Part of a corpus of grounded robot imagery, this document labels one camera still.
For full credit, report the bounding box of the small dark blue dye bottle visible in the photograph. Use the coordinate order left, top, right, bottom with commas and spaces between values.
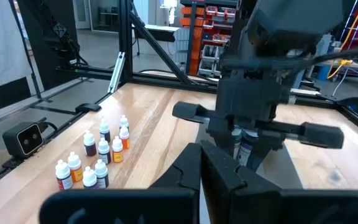
99, 120, 111, 143

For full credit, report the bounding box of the small orange-red dye bottle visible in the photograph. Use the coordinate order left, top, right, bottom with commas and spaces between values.
119, 126, 131, 150
67, 151, 84, 184
112, 136, 124, 164

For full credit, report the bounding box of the black stereo camera box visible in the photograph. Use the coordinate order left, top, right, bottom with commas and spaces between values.
2, 121, 45, 159

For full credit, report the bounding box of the small green dye bottle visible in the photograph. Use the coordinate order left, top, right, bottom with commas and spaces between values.
94, 159, 109, 190

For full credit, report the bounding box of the yellow cable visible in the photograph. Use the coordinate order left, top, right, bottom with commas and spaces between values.
326, 7, 358, 80

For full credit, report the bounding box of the large green dye bottle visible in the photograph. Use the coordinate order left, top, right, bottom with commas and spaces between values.
231, 126, 244, 159

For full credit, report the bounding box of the large purple-tip dye bottle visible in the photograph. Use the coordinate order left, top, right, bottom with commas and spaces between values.
237, 129, 260, 167

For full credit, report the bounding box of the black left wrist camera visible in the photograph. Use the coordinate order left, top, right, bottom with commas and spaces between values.
247, 0, 344, 55

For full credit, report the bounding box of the small dark red dye bottle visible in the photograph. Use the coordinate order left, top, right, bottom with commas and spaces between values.
55, 159, 73, 191

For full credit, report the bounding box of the orange parts shelf rack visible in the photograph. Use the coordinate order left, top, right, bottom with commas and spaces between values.
178, 0, 241, 78

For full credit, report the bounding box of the black rail bracket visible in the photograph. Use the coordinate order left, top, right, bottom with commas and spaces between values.
75, 103, 102, 114

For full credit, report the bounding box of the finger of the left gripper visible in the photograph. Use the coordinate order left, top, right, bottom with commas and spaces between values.
253, 122, 344, 172
172, 101, 237, 156

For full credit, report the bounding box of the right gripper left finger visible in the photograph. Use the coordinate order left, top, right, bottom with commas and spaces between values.
39, 142, 202, 224

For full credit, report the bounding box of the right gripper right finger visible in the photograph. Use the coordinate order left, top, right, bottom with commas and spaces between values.
201, 139, 358, 224

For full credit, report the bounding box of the small maroon dye bottle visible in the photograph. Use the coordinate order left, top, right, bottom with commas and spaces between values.
83, 130, 98, 157

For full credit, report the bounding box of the small black dye bottle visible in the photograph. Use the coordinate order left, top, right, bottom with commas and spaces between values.
119, 114, 130, 130

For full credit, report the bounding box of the small taro purple dye bottle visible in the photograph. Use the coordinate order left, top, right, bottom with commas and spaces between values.
98, 138, 112, 165

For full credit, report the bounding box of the white partition panel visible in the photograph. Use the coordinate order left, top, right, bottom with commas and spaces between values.
0, 0, 33, 93

